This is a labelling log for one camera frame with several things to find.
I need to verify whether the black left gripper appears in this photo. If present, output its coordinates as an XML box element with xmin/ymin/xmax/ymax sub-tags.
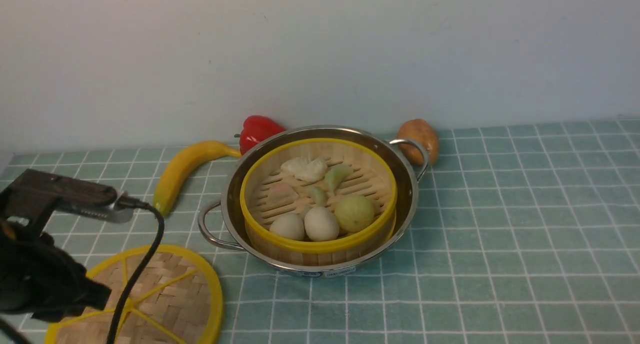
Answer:
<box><xmin>0</xmin><ymin>219</ymin><xmax>112</xmax><ymax>322</ymax></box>

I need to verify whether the bamboo steamer lid yellow rim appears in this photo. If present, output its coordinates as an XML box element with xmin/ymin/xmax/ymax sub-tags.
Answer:
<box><xmin>45</xmin><ymin>244</ymin><xmax>224</xmax><ymax>343</ymax></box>

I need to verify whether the bamboo steamer basket yellow rim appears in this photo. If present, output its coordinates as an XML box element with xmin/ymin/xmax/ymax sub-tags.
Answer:
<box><xmin>239</xmin><ymin>138</ymin><xmax>398</xmax><ymax>266</ymax></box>

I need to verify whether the stainless steel pot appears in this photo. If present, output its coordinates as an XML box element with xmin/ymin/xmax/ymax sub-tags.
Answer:
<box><xmin>198</xmin><ymin>126</ymin><xmax>429</xmax><ymax>277</ymax></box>

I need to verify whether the yellow banana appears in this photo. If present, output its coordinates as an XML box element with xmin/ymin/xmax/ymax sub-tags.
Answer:
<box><xmin>152</xmin><ymin>140</ymin><xmax>242</xmax><ymax>218</ymax></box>

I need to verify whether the pink dumpling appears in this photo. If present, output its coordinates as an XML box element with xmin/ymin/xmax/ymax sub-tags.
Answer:
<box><xmin>266</xmin><ymin>182</ymin><xmax>298</xmax><ymax>205</ymax></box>

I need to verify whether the white steamed bun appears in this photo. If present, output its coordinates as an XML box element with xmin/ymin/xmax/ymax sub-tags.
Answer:
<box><xmin>303</xmin><ymin>207</ymin><xmax>340</xmax><ymax>242</ymax></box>
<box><xmin>269</xmin><ymin>212</ymin><xmax>306</xmax><ymax>241</ymax></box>

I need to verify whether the red bell pepper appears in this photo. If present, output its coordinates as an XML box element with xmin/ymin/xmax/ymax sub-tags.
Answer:
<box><xmin>234</xmin><ymin>115</ymin><xmax>286</xmax><ymax>155</ymax></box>

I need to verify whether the white dumpling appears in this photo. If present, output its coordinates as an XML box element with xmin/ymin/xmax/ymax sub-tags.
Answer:
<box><xmin>280</xmin><ymin>157</ymin><xmax>311</xmax><ymax>177</ymax></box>
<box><xmin>293</xmin><ymin>157</ymin><xmax>328</xmax><ymax>182</ymax></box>

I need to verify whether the small green dumpling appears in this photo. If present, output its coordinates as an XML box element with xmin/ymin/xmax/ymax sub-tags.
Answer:
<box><xmin>306</xmin><ymin>186</ymin><xmax>329</xmax><ymax>207</ymax></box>

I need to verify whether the green steamed bun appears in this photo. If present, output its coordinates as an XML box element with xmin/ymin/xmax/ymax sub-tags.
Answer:
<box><xmin>334</xmin><ymin>194</ymin><xmax>377</xmax><ymax>233</ymax></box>

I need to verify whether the brown potato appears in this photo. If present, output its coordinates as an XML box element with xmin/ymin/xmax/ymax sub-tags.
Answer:
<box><xmin>396</xmin><ymin>119</ymin><xmax>440</xmax><ymax>166</ymax></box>

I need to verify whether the green checkered tablecloth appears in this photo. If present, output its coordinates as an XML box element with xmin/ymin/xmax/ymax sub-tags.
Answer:
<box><xmin>0</xmin><ymin>119</ymin><xmax>640</xmax><ymax>344</ymax></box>

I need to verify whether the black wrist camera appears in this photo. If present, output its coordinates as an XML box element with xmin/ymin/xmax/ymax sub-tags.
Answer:
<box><xmin>0</xmin><ymin>169</ymin><xmax>142</xmax><ymax>235</ymax></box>

